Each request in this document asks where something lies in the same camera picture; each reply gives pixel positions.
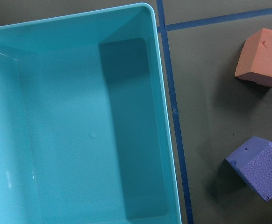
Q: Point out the purple foam block left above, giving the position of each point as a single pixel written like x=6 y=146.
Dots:
x=253 y=163

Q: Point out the orange foam block left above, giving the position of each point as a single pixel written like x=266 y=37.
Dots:
x=255 y=61

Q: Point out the turquoise plastic bin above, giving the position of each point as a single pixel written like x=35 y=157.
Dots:
x=84 y=129

